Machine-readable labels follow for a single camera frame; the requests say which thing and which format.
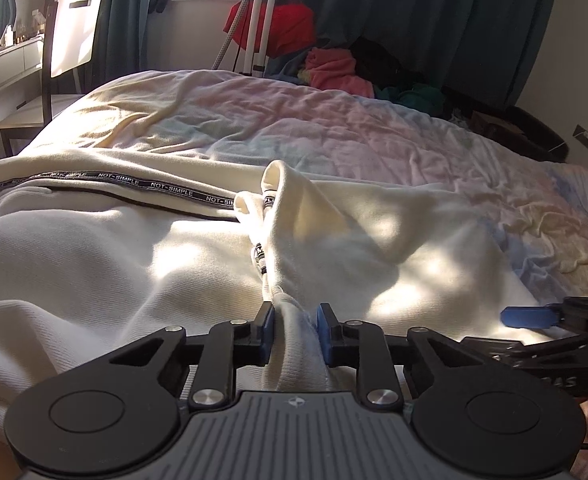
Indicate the teal curtain right side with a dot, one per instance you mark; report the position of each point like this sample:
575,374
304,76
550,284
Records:
481,49

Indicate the green crumpled garment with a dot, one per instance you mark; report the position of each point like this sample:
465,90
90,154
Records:
421,97

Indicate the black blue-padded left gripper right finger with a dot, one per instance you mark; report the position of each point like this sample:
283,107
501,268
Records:
364,347

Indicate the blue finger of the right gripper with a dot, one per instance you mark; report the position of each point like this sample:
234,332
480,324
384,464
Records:
530,318

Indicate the white vanity desk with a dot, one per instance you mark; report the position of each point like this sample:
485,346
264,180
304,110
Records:
20,72

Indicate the wall power outlet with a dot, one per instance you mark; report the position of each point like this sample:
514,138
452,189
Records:
581,135

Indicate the pink crumpled garment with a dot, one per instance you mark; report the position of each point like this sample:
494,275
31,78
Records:
335,69

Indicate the pastel pink bed quilt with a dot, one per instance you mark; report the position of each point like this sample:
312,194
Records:
535,212

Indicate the cream white sweatpants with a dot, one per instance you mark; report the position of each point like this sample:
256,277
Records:
101,247

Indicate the teal curtain beside desk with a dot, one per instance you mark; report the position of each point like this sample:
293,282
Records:
119,46

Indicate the dark wood white-seat chair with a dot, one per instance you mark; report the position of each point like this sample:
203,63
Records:
68,44

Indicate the red cloth bundle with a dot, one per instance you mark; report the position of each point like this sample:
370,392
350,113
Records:
292,28

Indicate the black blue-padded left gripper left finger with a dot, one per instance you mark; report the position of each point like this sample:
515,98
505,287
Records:
227,347

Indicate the white folding tripod stand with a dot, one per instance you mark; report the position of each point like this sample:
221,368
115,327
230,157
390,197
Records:
254,20

